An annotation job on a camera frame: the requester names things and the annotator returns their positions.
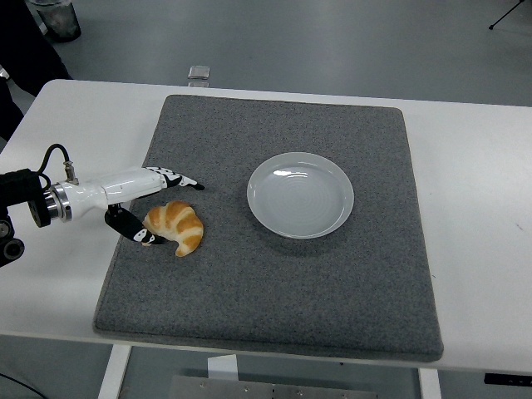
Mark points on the white table centre bracket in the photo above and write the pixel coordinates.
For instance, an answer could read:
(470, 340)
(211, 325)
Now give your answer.
(222, 367)

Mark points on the person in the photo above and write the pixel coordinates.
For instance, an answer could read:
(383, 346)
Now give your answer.
(25, 54)

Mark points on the small metal floor plate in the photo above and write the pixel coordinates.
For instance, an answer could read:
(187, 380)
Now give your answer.
(198, 72)

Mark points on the golden croissant bread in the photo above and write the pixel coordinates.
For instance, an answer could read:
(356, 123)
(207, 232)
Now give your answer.
(185, 226)

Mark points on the grey metal plate with screws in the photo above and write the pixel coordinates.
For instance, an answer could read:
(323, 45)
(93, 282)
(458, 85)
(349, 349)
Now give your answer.
(232, 388)

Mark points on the white round plate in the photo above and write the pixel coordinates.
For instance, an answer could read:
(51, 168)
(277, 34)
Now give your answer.
(300, 195)

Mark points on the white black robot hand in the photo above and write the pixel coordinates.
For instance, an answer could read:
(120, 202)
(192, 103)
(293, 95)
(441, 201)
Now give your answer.
(120, 187)

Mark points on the grey felt mat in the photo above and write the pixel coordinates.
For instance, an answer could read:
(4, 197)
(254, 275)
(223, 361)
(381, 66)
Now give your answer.
(270, 282)

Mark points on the white table leg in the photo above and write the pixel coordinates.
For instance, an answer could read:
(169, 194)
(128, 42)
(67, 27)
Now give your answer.
(430, 386)
(114, 374)

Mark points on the grey trash bin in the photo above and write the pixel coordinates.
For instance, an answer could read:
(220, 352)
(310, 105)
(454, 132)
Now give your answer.
(58, 21)

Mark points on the black table control box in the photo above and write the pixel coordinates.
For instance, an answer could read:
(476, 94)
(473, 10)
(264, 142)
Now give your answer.
(507, 379)

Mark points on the black tripod leg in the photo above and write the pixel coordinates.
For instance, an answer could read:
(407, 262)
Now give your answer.
(491, 26)

